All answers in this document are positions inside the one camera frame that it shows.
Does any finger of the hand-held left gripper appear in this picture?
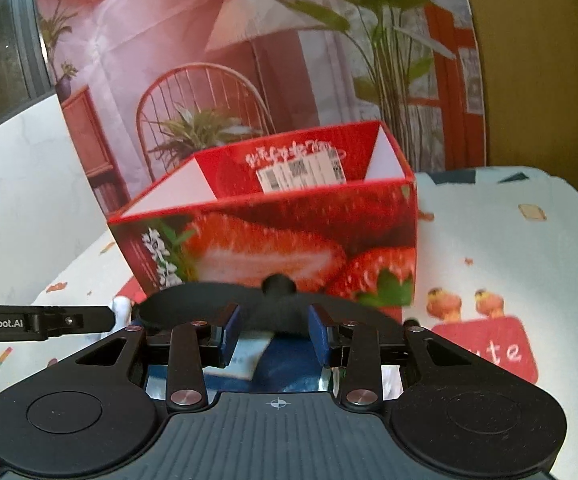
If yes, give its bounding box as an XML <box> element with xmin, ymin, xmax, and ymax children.
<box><xmin>36</xmin><ymin>306</ymin><xmax>118</xmax><ymax>342</ymax></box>

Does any printed wall backdrop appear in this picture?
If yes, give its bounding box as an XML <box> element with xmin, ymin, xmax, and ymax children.
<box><xmin>34</xmin><ymin>0</ymin><xmax>487</xmax><ymax>221</ymax></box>

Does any small white object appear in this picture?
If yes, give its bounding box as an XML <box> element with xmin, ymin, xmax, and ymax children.
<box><xmin>111</xmin><ymin>296</ymin><xmax>134</xmax><ymax>333</ymax></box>

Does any wooden panel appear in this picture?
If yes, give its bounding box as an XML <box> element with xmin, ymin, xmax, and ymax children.
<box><xmin>456</xmin><ymin>0</ymin><xmax>578</xmax><ymax>201</ymax></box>

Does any red strawberry print box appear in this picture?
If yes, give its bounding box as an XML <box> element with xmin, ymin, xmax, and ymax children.
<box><xmin>107</xmin><ymin>121</ymin><xmax>418</xmax><ymax>308</ymax></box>

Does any dark blue cloth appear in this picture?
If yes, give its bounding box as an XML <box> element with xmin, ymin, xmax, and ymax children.
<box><xmin>204</xmin><ymin>332</ymin><xmax>332</xmax><ymax>393</ymax></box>

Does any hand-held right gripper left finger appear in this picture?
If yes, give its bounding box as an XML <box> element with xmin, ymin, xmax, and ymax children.
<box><xmin>71</xmin><ymin>304</ymin><xmax>242</xmax><ymax>409</ymax></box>

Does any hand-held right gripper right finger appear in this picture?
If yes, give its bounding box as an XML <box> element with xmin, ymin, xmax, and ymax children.
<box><xmin>308</xmin><ymin>304</ymin><xmax>474</xmax><ymax>409</ymax></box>

